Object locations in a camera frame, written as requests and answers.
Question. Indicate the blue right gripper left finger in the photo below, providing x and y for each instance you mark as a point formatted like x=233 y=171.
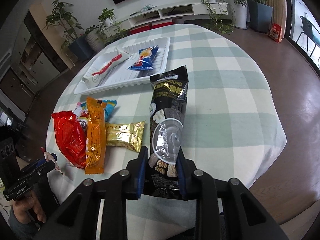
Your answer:
x=142 y=159

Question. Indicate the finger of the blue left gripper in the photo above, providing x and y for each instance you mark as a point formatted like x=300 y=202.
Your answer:
x=47 y=156

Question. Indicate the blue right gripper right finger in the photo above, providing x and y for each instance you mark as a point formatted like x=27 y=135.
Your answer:
x=180 y=173

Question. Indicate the red snack bag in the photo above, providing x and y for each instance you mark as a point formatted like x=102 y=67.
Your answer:
x=70 y=137

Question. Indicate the orange snack packet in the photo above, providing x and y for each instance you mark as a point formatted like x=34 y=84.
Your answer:
x=96 y=137

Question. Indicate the black sesame snack packet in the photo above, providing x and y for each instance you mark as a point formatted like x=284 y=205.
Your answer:
x=167 y=114

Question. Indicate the pink snack packet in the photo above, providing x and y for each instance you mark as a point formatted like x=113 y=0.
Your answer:
x=81 y=110

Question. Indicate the person's left hand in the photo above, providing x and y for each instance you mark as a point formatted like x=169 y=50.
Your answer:
x=30 y=202

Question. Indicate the gold snack packet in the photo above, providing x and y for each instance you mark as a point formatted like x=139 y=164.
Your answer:
x=129 y=136

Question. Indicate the green white checkered tablecloth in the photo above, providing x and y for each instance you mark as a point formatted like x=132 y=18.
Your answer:
x=222 y=117

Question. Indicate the blue cartoon snack packet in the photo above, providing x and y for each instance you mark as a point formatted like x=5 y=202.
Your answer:
x=110 y=105

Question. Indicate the white red snack packet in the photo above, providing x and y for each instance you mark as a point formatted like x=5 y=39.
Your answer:
x=107 y=66

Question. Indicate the white plastic tray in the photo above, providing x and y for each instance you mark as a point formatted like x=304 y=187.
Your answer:
x=120 y=76

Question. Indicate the wooden shelf cabinet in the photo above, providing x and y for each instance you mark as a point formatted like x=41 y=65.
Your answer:
x=34 y=63

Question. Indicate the blue red snack packet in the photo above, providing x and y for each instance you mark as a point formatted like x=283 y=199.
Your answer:
x=145 y=60

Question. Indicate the left tall potted plant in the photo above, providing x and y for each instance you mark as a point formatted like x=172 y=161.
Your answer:
x=62 y=17

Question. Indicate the left plant ribbed pot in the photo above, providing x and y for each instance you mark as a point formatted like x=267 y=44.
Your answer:
x=93 y=38

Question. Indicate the left small trailing plant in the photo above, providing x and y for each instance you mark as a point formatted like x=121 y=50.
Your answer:
x=110 y=29

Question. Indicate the small trailing plant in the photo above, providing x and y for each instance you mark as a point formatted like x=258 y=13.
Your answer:
x=110 y=29
x=215 y=11

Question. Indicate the white tv cabinet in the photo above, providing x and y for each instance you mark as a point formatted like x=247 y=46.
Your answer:
x=160 y=16

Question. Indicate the red bag on floor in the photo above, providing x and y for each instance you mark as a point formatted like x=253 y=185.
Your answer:
x=276 y=33

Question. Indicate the tall plant dark pot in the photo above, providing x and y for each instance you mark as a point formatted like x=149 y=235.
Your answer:
x=260 y=15

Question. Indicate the plant in white pot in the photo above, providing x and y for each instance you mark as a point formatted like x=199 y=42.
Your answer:
x=238 y=10

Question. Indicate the black balcony chair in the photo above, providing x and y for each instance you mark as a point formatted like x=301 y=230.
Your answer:
x=310 y=31

